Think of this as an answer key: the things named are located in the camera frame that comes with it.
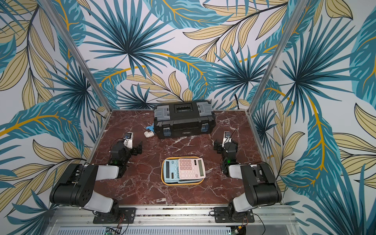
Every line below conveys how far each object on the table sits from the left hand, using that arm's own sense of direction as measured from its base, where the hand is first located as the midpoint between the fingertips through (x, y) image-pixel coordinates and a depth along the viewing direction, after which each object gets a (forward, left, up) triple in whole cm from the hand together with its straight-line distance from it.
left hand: (134, 141), depth 92 cm
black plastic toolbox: (+13, -37, +10) cm, 41 cm away
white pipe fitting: (+9, -7, -5) cm, 12 cm away
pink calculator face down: (-18, -36, +2) cm, 41 cm away
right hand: (+2, -58, +2) cm, 58 cm away
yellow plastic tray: (-12, -26, +1) cm, 29 cm away
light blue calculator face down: (-20, -25, +1) cm, 32 cm away
